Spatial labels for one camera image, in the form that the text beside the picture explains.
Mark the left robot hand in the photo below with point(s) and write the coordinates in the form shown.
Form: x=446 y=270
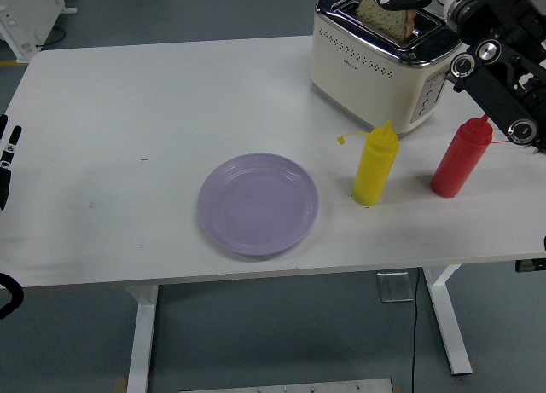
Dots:
x=8 y=154

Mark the brown-crusted bread slice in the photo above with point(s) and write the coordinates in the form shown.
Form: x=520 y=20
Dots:
x=384 y=22

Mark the cream and chrome toaster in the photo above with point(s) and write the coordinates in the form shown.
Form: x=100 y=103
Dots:
x=362 y=77

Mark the purple round plate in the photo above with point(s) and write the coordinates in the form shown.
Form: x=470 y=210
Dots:
x=256 y=205

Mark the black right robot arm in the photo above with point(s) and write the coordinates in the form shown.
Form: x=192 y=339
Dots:
x=495 y=94

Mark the metal floor plate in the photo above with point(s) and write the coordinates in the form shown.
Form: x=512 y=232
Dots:
x=394 y=287

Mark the white appliance cabinet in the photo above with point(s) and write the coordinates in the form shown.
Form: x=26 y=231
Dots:
x=21 y=18

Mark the red squeeze bottle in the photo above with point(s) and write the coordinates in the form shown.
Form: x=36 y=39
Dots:
x=456 y=163

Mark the yellow squeeze bottle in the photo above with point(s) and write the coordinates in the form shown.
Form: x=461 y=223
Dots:
x=373 y=171

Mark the white table leg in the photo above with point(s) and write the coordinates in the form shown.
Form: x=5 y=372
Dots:
x=448 y=325
x=143 y=346

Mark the wooden board piece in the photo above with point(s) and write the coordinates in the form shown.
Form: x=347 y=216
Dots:
x=121 y=385

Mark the black table control box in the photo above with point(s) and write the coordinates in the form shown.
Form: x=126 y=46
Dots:
x=531 y=266

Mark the grey metal base plate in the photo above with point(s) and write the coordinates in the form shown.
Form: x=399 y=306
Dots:
x=286 y=386

